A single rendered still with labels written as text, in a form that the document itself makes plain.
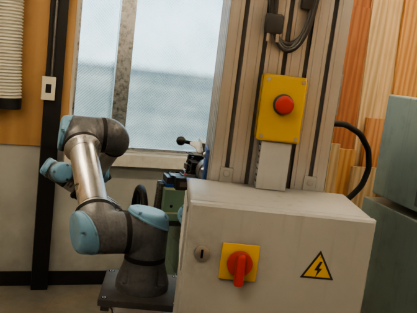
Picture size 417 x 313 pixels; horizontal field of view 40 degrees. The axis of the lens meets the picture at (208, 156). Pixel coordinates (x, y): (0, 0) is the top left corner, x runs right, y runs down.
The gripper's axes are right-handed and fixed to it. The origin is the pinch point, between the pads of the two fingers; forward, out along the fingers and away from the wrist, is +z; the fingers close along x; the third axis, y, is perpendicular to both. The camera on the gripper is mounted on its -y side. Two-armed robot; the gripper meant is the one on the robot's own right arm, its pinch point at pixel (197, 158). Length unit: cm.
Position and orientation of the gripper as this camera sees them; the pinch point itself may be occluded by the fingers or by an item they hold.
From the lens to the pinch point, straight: 218.2
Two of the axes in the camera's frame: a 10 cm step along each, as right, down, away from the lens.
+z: -2.6, -2.1, 9.4
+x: -2.0, 9.7, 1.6
